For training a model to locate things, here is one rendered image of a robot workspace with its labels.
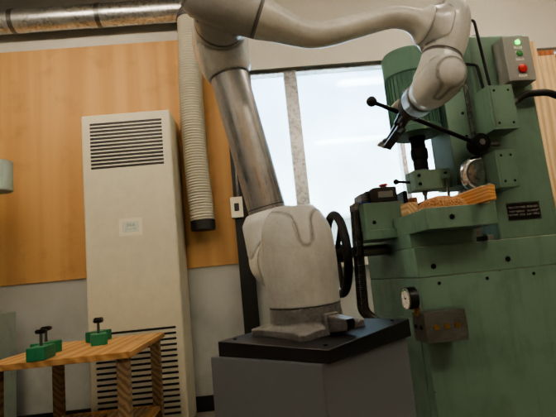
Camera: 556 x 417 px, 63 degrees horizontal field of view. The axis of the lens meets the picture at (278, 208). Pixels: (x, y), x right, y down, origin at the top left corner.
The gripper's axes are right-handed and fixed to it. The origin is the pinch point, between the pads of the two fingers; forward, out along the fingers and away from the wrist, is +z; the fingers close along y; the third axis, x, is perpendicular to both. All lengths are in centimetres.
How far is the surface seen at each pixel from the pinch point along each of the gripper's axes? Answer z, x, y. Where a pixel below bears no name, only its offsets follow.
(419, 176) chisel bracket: 9.9, -17.9, -7.9
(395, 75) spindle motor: 8.8, 1.8, 22.8
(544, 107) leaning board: 126, -122, 115
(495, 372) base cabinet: -9, -51, -61
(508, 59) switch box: -3.0, -29.7, 37.3
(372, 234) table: 2.4, -7.2, -34.4
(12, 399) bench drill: 148, 114, -168
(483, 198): -22.0, -25.8, -18.7
